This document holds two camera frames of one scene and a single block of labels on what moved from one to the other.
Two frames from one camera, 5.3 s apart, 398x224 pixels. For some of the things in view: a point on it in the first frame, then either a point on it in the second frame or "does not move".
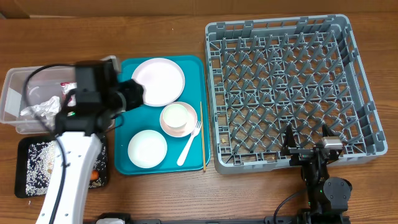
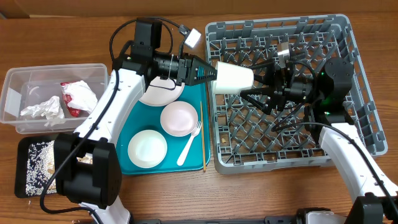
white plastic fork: [181, 160] does not move
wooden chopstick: [203, 135] does not move
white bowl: [147, 149] does not move
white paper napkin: [50, 107] does not move
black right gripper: [303, 154] to [267, 91]
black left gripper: [134, 88] to [191, 78]
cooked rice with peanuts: [40, 162] does not move
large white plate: [163, 79] does not move
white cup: [175, 116] to [232, 79]
